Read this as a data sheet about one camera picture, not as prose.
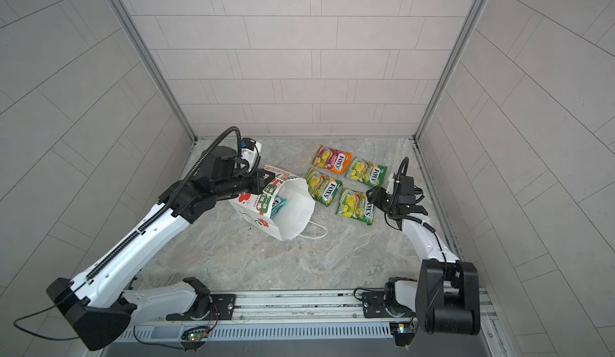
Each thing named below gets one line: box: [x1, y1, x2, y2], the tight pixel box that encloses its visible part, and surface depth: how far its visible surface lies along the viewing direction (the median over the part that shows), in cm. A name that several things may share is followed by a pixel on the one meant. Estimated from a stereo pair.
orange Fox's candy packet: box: [311, 144, 352, 175], surface depth 107 cm
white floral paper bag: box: [228, 164, 328, 242], surface depth 81 cm
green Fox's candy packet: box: [344, 156, 388, 189], surface depth 104 cm
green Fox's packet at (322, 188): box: [305, 167, 343, 207], surface depth 98 cm
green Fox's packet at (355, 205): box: [335, 187, 375, 226], surface depth 92 cm
